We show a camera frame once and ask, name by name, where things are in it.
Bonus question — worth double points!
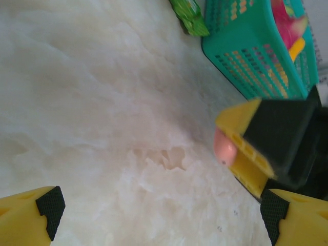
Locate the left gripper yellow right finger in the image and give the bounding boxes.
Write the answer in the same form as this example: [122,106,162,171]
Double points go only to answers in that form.
[260,189,328,246]

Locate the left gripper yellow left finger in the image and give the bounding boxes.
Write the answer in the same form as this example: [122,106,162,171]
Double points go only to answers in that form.
[0,186,66,246]

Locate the glossy earbud charging case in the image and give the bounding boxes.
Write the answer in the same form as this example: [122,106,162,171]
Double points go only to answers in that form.
[213,127,238,166]

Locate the yellow banana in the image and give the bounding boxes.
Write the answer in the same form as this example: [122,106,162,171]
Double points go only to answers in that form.
[288,37,306,63]

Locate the teal plastic mesh basket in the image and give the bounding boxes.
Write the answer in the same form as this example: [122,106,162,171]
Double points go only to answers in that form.
[201,0,320,101]

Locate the pink dragon fruit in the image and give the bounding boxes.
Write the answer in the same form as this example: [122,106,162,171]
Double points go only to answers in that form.
[270,0,309,51]

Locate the green snack packet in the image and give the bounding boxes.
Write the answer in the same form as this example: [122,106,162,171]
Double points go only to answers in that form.
[168,0,211,36]

